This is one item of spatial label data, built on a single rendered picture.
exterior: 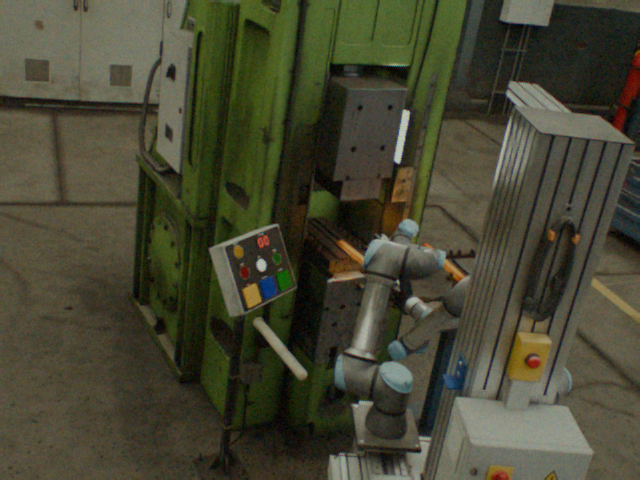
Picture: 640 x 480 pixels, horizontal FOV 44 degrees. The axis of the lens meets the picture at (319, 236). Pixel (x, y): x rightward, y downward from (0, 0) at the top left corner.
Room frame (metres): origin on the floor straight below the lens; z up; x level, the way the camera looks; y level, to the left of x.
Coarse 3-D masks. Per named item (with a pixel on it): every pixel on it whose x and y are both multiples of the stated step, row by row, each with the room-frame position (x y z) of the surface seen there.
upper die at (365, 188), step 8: (320, 176) 3.36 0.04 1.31; (320, 184) 3.35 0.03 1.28; (328, 184) 3.29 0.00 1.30; (336, 184) 3.24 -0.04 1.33; (344, 184) 3.20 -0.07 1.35; (352, 184) 3.23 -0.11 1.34; (360, 184) 3.25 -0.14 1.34; (368, 184) 3.27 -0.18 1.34; (376, 184) 3.29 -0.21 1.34; (336, 192) 3.23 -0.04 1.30; (344, 192) 3.21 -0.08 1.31; (352, 192) 3.23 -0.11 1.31; (360, 192) 3.25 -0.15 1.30; (368, 192) 3.28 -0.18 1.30; (376, 192) 3.30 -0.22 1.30
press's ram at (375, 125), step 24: (336, 96) 3.24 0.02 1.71; (360, 96) 3.21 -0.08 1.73; (384, 96) 3.27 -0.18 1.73; (336, 120) 3.21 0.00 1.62; (360, 120) 3.22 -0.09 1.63; (384, 120) 3.28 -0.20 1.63; (336, 144) 3.19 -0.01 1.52; (360, 144) 3.23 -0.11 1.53; (384, 144) 3.30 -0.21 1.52; (336, 168) 3.18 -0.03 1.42; (360, 168) 3.24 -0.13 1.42; (384, 168) 3.31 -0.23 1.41
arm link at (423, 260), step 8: (424, 248) 2.87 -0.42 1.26; (408, 256) 2.48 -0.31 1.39; (416, 256) 2.49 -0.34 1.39; (424, 256) 2.50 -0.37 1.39; (432, 256) 2.55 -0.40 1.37; (440, 256) 2.84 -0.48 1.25; (408, 264) 2.47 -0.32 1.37; (416, 264) 2.47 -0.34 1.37; (424, 264) 2.48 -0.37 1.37; (432, 264) 2.51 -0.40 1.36; (440, 264) 2.83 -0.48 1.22; (408, 272) 2.46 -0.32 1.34; (416, 272) 2.46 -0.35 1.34; (424, 272) 2.48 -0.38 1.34; (432, 272) 2.51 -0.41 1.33; (416, 280) 2.50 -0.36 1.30
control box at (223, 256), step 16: (240, 240) 2.81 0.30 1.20; (256, 240) 2.88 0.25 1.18; (272, 240) 2.95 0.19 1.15; (224, 256) 2.72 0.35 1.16; (256, 256) 2.84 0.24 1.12; (272, 256) 2.91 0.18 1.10; (224, 272) 2.72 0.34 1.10; (240, 272) 2.74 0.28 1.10; (256, 272) 2.80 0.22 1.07; (272, 272) 2.87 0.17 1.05; (224, 288) 2.71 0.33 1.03; (240, 288) 2.70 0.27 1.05; (288, 288) 2.90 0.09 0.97; (240, 304) 2.67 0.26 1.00
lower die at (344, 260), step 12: (312, 228) 3.50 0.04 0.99; (336, 228) 3.54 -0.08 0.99; (312, 240) 3.39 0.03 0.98; (324, 240) 3.39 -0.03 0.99; (348, 240) 3.42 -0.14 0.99; (312, 252) 3.33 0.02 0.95; (324, 252) 3.28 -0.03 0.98; (336, 252) 3.28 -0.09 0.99; (360, 252) 3.31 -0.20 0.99; (324, 264) 3.23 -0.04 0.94; (336, 264) 3.22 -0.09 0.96; (348, 264) 3.25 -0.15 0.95; (360, 264) 3.29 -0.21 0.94
